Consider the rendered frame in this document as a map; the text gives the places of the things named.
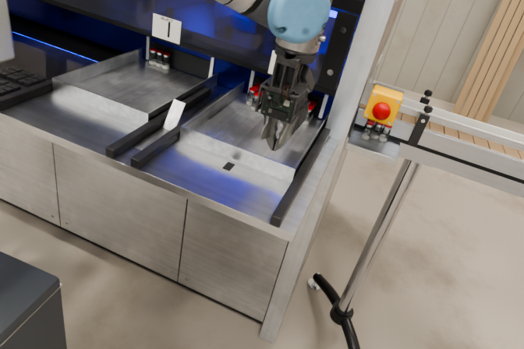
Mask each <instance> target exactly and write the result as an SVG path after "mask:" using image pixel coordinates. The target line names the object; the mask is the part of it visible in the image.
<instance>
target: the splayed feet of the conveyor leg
mask: <svg viewBox="0 0 524 349"><path fill-rule="evenodd" d="M308 286H309V287H310V288H311V289H313V290H319V289H321V290H322V291H323V292H324V293H325V294H326V296H327V298H328V299H329V301H330V303H331V304H332V308H331V311H330V317H331V319H332V320H333V321H334V322H335V323H336V324H338V325H340V326H342V330H343V333H344V335H345V339H346V343H347V345H348V349H360V346H359V341H358V338H357V335H356V331H355V329H354V326H353V324H352V321H351V318H352V316H353V313H354V311H353V308H352V309H351V311H350V313H348V314H343V313H341V312H340V311H339V310H338V303H339V301H340V297H339V295H338V293H337V292H336V290H335V289H334V288H333V287H332V286H331V285H330V284H329V283H328V281H327V280H326V279H325V278H324V277H323V276H322V275H321V274H320V273H319V272H317V273H315V274H314V275H313V278H310V279H309V280H308Z"/></svg>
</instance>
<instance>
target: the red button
mask: <svg viewBox="0 0 524 349"><path fill-rule="evenodd" d="M372 113H373V116H374V117H375V118H376V119H377V120H385V119H387V118H388V117H389V115H390V113H391V108H390V106H389V105H388V104H386V103H384V102H379V103H377V104H375V105H374V108H373V110H372Z"/></svg>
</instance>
